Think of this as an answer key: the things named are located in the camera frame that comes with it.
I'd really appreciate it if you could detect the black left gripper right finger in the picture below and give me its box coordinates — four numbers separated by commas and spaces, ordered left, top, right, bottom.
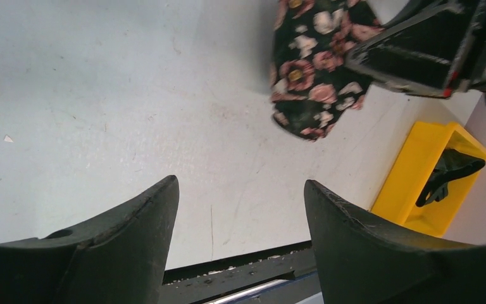
304, 180, 486, 303

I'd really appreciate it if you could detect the yellow plastic tray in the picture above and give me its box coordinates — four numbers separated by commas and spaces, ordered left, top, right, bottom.
371, 122, 486, 237

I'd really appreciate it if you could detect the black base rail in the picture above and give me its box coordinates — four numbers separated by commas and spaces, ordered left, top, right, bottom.
158, 241, 321, 303

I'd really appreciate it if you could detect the floral rose pattern tie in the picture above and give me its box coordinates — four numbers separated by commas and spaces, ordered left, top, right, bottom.
270, 0, 383, 141

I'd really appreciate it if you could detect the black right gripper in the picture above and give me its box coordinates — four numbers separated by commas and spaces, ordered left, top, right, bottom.
346, 1, 486, 104

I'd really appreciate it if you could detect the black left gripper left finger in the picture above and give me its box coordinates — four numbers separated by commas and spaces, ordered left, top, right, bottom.
0, 175, 180, 303

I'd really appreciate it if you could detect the dark green tie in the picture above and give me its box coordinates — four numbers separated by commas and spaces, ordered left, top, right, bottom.
415, 148, 486, 208

